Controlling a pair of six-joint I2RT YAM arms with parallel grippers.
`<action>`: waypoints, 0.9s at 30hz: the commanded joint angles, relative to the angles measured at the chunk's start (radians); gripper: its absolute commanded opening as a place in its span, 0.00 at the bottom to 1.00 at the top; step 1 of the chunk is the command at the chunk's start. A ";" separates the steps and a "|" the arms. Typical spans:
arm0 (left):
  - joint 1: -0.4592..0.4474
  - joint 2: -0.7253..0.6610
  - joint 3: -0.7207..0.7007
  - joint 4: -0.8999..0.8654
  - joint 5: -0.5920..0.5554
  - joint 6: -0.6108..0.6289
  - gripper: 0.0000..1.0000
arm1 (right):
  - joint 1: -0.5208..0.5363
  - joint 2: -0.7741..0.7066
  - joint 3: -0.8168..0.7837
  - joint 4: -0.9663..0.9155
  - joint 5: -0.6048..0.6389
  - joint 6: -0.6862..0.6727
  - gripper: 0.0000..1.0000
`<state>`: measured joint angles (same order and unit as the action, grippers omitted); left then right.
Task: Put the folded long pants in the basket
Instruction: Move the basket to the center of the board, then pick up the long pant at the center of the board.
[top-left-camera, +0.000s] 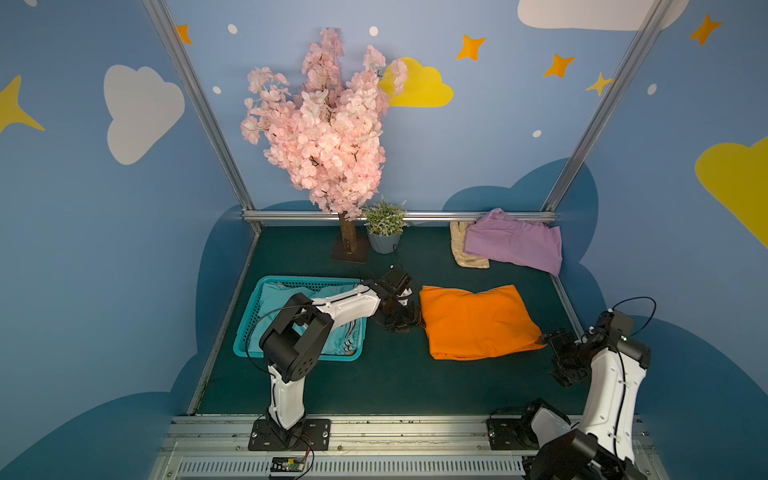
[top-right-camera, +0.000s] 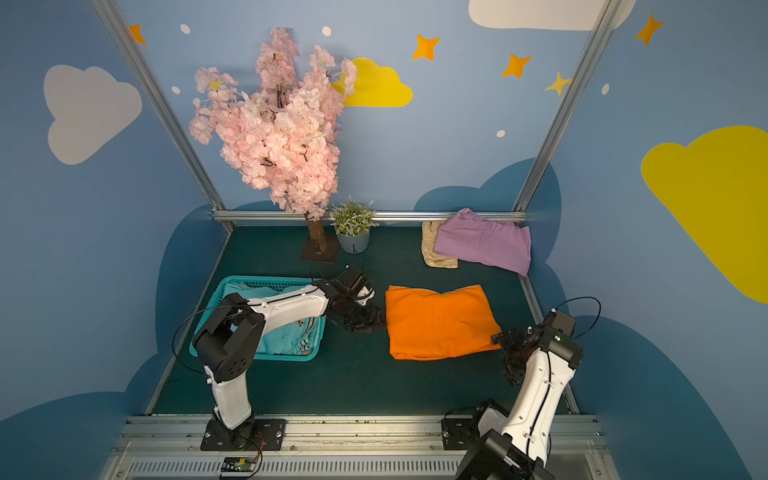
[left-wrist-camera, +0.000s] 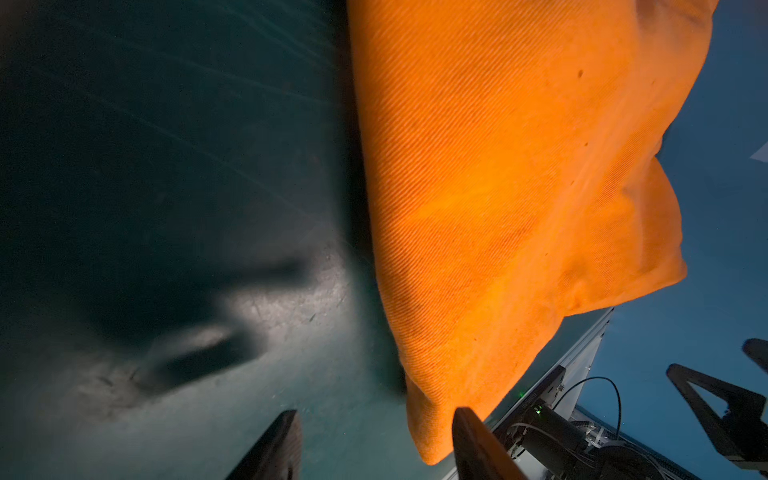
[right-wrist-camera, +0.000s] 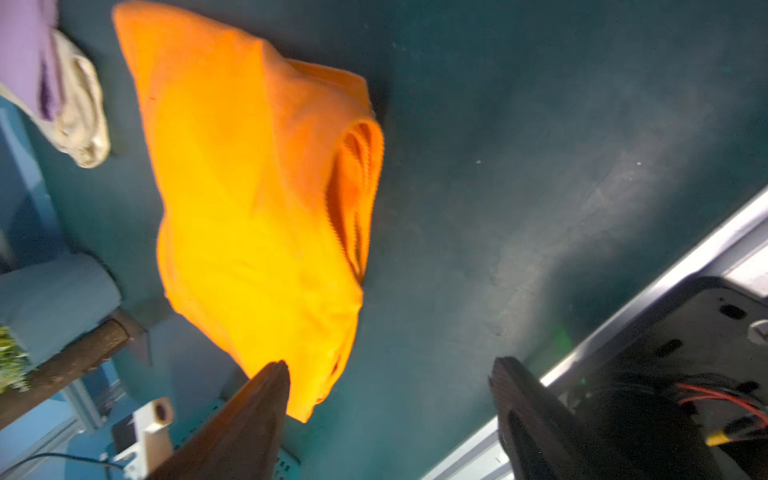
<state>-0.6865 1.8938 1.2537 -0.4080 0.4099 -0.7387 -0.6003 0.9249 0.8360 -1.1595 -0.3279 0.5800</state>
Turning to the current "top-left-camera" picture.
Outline aluminium front rail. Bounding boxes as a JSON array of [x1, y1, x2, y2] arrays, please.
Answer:
[[146, 413, 670, 480]]

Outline aluminium back frame bar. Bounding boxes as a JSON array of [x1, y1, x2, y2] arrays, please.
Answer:
[[242, 208, 558, 224]]

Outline orange pants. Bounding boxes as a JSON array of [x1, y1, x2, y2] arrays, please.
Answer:
[[419, 285, 544, 361]]

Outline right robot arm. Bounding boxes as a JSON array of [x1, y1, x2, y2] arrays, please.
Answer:
[[522, 307, 651, 479]]

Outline pink blossom artificial tree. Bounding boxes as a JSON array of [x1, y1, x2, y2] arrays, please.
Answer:
[[240, 28, 408, 257]]

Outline teal plastic basket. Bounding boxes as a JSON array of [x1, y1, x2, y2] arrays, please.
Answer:
[[232, 275, 368, 363]]

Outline small potted green plant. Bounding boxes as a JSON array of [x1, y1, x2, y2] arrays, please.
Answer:
[[363, 199, 407, 254]]

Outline purple folded garment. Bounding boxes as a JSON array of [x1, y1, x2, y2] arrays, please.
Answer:
[[464, 208, 563, 276]]

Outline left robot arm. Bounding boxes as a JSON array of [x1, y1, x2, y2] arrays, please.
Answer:
[[259, 267, 412, 447]]

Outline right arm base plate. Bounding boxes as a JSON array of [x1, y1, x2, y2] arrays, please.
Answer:
[[486, 409, 572, 451]]

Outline cream glove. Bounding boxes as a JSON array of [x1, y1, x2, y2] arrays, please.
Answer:
[[449, 220, 491, 269]]

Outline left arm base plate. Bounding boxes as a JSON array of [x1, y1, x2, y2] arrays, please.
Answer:
[[247, 417, 332, 452]]

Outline teal pants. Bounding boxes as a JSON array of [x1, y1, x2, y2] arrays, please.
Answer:
[[256, 281, 364, 356]]

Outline left circuit board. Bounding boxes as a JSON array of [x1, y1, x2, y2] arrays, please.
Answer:
[[269, 457, 306, 476]]

